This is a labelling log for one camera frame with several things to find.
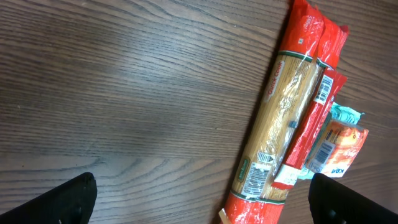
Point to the teal orange snack packet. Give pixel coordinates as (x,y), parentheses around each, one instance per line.
(337,112)

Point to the small orange snack box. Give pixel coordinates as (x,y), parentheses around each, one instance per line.
(336,149)

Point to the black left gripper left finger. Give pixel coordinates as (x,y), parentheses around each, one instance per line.
(69,203)

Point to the long red orange spaghetti pack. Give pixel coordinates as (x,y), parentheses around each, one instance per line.
(296,100)

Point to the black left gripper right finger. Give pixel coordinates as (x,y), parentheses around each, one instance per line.
(333,203)

